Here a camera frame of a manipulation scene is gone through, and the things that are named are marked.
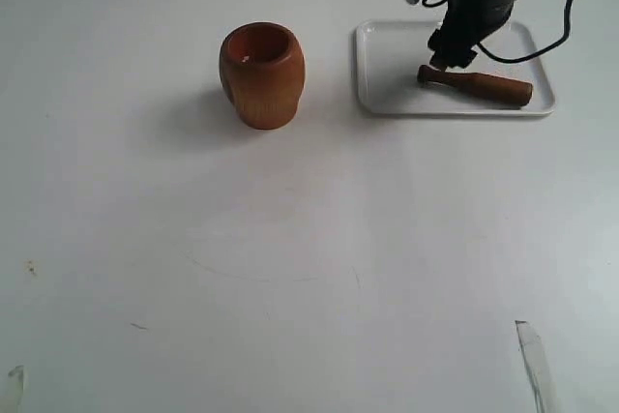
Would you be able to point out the wooden mortar cup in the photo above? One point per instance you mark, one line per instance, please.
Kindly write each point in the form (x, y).
(262, 72)

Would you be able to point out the white rectangular plastic tray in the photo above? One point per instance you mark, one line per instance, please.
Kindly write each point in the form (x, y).
(389, 53)

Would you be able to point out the clear tape strip right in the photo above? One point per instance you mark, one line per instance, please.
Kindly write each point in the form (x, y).
(537, 367)

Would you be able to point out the dark brown wooden pestle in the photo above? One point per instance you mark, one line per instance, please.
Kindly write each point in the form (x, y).
(512, 92)

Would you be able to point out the clear tape piece left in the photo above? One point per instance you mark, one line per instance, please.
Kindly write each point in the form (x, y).
(14, 389)

